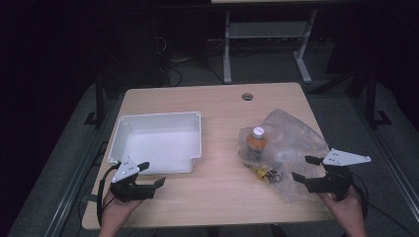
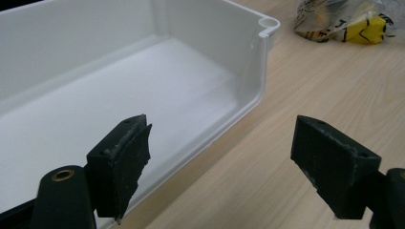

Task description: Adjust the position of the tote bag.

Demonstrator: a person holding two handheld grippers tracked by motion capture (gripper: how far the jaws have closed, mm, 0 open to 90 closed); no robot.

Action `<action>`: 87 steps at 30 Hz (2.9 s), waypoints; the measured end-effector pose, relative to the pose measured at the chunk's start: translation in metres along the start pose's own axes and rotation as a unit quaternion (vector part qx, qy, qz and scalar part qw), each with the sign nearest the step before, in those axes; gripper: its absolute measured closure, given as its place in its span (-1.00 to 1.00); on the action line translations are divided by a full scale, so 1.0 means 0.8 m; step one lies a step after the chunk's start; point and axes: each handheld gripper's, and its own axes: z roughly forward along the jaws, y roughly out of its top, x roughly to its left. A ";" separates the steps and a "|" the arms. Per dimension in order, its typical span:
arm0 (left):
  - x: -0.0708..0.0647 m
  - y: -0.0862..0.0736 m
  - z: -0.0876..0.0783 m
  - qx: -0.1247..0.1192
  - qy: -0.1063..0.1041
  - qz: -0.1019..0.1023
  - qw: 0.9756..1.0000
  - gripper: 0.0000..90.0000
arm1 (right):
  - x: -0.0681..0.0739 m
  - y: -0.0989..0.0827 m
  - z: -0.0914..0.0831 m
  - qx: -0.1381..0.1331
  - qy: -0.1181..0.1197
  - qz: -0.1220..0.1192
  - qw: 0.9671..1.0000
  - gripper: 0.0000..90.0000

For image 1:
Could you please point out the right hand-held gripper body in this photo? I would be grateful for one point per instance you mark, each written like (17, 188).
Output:
(332, 184)

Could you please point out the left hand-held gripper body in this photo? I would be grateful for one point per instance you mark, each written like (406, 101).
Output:
(126, 189)

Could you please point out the white plastic tray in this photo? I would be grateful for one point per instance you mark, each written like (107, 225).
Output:
(158, 144)

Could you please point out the clear plastic bag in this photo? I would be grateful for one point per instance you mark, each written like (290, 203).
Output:
(293, 138)

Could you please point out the orange juice bottle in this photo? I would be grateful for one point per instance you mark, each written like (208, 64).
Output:
(256, 144)

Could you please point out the person's left hand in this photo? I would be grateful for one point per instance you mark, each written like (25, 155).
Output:
(115, 212)

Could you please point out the person's right hand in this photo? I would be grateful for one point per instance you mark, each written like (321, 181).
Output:
(344, 210)

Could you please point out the black tape strip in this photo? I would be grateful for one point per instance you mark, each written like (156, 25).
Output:
(91, 198)

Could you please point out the black metal stand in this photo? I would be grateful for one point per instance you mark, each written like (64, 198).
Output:
(371, 98)
(99, 98)

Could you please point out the grey round table grommet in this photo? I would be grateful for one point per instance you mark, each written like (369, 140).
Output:
(247, 96)

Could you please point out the aluminium floor rail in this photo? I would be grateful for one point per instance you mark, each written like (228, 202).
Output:
(75, 184)
(392, 158)

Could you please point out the white metal desk frame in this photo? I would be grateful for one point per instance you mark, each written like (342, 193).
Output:
(227, 49)

